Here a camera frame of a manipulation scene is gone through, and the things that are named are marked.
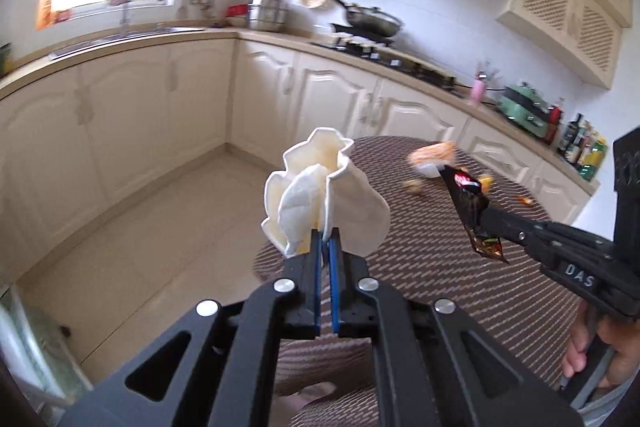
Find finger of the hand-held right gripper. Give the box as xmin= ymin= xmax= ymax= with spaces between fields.
xmin=479 ymin=205 xmax=551 ymax=238
xmin=487 ymin=229 xmax=557 ymax=269

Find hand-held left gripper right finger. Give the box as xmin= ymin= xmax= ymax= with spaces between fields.
xmin=327 ymin=228 xmax=586 ymax=427

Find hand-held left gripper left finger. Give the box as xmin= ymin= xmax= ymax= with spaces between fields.
xmin=55 ymin=229 xmax=329 ymax=427

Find black snack wrapper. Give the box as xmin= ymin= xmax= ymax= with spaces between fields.
xmin=439 ymin=164 xmax=508 ymax=264

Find white paper tissue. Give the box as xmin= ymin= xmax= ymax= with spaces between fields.
xmin=261 ymin=128 xmax=392 ymax=258

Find person's right hand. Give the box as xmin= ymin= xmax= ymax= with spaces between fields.
xmin=561 ymin=302 xmax=640 ymax=390

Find brown polka-dot tablecloth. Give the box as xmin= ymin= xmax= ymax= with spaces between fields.
xmin=252 ymin=136 xmax=568 ymax=427

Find row of condiment bottles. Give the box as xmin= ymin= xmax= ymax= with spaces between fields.
xmin=545 ymin=97 xmax=608 ymax=182

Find green electric cooker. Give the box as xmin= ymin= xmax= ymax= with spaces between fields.
xmin=497 ymin=82 xmax=553 ymax=140

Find black gas hob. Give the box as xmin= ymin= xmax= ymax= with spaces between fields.
xmin=310 ymin=38 xmax=458 ymax=90

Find wide cream lattice cabinet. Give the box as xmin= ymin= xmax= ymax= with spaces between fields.
xmin=496 ymin=0 xmax=632 ymax=88

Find wok with lid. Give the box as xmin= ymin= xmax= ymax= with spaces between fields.
xmin=320 ymin=0 xmax=403 ymax=38

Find cream lower kitchen cabinets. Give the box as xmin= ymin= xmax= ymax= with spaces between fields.
xmin=0 ymin=27 xmax=601 ymax=288

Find stainless steamer pot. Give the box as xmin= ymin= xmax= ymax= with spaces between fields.
xmin=248 ymin=0 xmax=290 ymax=32

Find pale glass-front appliance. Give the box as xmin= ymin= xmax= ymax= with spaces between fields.
xmin=0 ymin=287 xmax=96 ymax=410

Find stainless steel sink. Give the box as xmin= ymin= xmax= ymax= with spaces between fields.
xmin=49 ymin=26 xmax=206 ymax=58

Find metal faucet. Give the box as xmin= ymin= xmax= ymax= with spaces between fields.
xmin=107 ymin=0 xmax=133 ymax=38

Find black power cable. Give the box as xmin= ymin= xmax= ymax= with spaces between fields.
xmin=452 ymin=83 xmax=502 ymax=96

